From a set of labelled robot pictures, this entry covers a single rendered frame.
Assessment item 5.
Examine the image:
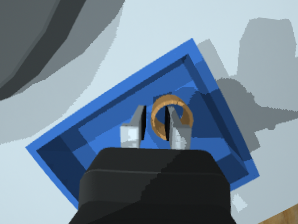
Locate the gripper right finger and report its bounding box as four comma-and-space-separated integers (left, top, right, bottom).
165, 106, 192, 150

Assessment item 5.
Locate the blue crate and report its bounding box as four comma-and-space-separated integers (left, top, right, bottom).
25, 38, 260, 210

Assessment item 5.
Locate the bronze bushing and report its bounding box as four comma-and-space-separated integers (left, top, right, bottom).
150, 94, 193, 140

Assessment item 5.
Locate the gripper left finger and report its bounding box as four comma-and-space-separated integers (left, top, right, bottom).
120, 105, 146, 148

